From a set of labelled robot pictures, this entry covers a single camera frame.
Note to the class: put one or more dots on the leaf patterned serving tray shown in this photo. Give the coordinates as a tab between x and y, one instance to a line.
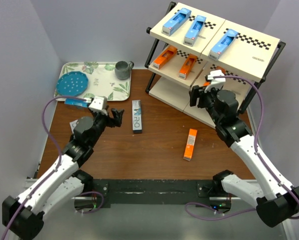
102	80

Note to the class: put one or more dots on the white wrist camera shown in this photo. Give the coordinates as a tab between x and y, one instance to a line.
97	105
216	79

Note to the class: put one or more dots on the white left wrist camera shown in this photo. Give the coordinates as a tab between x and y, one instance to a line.
97	105

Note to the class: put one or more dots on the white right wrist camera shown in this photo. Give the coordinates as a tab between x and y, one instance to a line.
216	79

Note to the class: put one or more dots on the cream three tier shelf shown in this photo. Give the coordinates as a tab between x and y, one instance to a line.
247	61

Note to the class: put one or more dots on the blue silver R&O toothpaste box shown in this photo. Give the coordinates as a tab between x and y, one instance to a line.
76	103

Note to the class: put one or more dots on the orange Curaprox box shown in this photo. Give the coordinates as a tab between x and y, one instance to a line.
164	57
187	66
190	143

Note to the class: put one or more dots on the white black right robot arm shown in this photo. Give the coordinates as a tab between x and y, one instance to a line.
276	199

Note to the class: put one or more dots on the light blue Curaprox box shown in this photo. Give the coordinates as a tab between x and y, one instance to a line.
222	45
176	21
194	30

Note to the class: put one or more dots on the teal dotted plate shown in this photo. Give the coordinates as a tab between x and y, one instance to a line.
73	83

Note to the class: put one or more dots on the orange Curaprox box flap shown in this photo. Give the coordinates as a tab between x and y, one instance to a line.
221	69

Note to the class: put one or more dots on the grey ceramic mug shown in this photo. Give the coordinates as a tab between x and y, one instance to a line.
123	69

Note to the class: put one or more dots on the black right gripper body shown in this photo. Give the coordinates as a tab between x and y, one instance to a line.
210	99

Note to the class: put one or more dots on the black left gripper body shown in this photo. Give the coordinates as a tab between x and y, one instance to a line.
100	121

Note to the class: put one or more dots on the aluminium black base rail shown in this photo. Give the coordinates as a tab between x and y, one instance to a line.
175	192

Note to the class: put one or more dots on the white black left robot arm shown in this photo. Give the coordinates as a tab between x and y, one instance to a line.
25	214

